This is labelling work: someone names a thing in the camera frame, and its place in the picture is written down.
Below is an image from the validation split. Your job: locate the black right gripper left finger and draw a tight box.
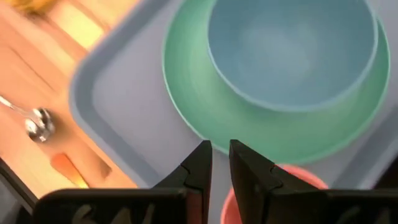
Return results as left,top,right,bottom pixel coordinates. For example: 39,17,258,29
32,139,213,224

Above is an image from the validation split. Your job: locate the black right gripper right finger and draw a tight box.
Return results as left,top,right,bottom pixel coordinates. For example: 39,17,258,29
229,139,398,224

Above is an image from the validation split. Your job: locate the pink ribbed plastic cup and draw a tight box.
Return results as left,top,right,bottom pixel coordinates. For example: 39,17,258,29
220,164,330,224

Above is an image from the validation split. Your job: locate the fork with orange handle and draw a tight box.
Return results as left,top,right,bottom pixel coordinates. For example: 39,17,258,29
50,153,90,189

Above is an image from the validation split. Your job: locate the spoon with orange handle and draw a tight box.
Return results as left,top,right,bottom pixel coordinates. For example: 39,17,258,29
0,95,56,143

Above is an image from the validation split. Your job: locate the teal plastic plate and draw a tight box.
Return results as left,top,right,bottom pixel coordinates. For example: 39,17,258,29
161,0,391,166

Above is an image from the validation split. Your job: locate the blue plastic bowl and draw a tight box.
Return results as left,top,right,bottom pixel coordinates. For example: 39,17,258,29
206,0,379,113

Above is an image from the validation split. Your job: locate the yellow cloth napkin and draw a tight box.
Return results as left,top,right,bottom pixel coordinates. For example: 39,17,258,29
7,0,58,15

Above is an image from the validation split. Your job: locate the blue plastic tray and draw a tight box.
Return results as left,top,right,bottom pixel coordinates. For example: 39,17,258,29
68,0,398,224

